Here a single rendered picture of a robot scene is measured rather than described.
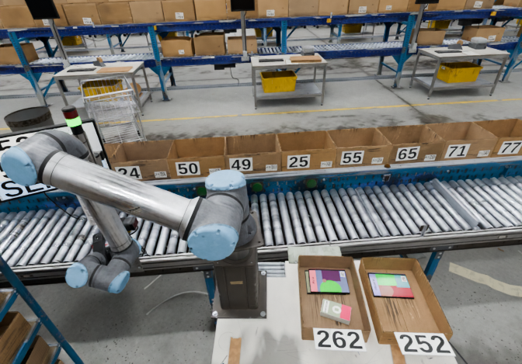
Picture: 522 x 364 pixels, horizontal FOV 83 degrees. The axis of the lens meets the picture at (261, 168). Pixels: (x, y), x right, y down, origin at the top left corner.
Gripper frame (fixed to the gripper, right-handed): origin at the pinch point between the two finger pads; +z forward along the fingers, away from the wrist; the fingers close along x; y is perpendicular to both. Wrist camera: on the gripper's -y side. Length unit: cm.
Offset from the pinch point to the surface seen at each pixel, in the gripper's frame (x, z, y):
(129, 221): 12.9, -6.2, -9.5
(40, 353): -28, -28, 32
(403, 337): 118, -42, 60
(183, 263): 25.5, 16.7, 25.2
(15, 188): -27.8, -13.7, -38.7
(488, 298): 224, 54, 126
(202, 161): 46, 53, -29
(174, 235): 20.9, 29.9, 10.8
